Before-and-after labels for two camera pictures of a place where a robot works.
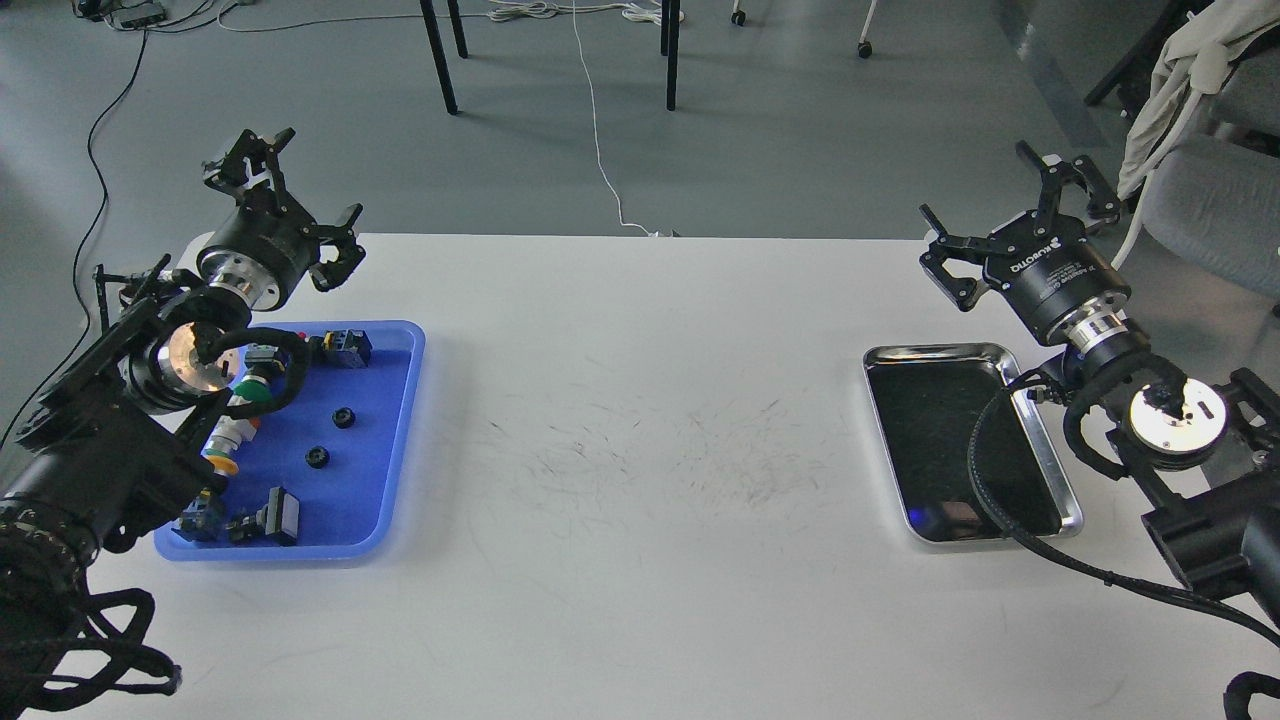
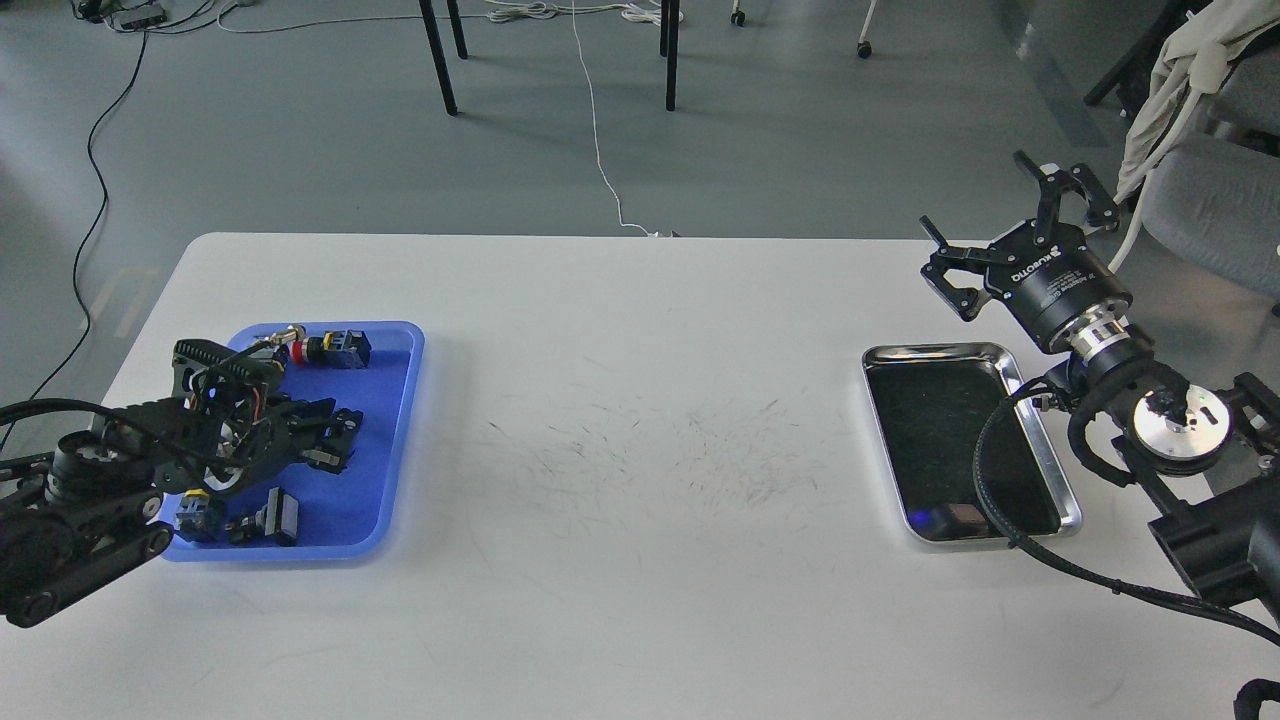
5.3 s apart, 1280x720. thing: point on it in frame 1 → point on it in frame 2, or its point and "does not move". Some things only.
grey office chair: [1214, 207] does not move
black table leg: [438, 49] does not move
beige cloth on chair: [1193, 62] does not move
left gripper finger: [250, 161] → [318, 418]
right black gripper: [1042, 265] does not move
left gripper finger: [328, 276] → [329, 455]
